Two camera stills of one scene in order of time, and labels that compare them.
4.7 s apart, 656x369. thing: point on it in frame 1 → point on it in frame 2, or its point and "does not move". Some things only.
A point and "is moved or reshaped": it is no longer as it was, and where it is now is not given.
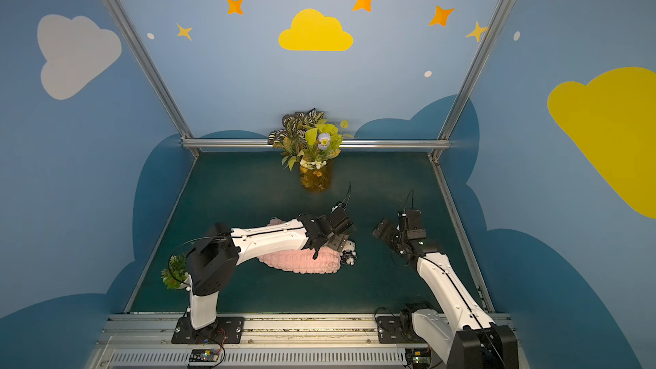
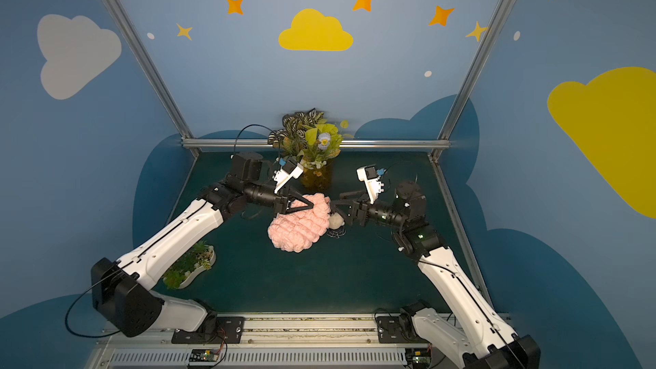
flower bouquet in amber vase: (310, 141) does not move
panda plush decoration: (348, 255) is moved or reshaped
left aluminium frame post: (136, 49) does not move
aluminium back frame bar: (398, 144) does not move
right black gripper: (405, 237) → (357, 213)
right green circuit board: (418, 358) does not move
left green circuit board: (204, 355) does not move
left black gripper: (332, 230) → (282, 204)
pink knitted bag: (328, 259) is moved or reshaped
